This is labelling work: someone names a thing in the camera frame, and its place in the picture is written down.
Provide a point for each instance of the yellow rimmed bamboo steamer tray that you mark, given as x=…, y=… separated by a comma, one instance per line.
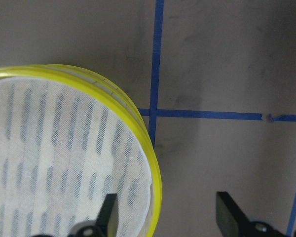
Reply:
x=68, y=138

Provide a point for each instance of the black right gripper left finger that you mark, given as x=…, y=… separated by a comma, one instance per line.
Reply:
x=108, y=220

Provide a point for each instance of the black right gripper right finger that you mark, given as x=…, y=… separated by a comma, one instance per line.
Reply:
x=230, y=219

